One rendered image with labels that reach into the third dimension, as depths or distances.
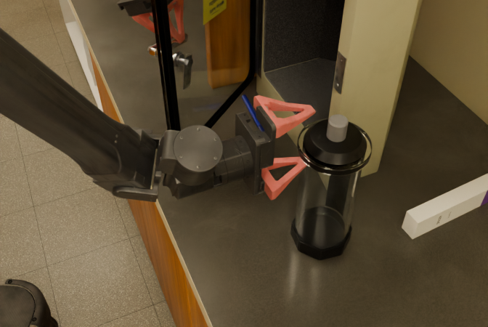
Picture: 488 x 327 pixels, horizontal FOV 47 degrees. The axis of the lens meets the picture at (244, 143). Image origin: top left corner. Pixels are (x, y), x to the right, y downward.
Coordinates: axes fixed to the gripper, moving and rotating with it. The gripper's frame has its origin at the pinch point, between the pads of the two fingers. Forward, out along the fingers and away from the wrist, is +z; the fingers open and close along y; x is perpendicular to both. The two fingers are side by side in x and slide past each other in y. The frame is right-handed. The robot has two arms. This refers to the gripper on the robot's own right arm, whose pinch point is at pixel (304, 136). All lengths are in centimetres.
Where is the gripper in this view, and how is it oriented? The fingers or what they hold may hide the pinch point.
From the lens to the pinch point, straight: 78.7
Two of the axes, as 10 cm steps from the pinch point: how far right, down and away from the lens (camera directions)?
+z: 9.1, -2.7, 3.1
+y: 0.2, -7.3, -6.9
